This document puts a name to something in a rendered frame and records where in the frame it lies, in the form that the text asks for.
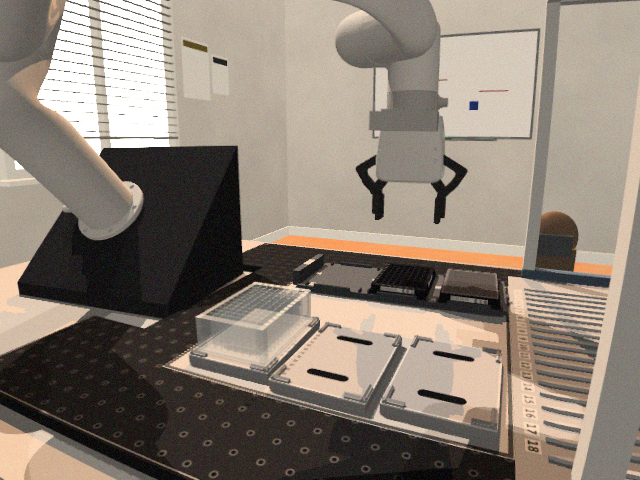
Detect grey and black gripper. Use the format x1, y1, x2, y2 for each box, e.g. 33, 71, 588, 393
356, 115, 468, 224

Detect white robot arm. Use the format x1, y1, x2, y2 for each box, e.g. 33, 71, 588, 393
0, 0, 448, 240

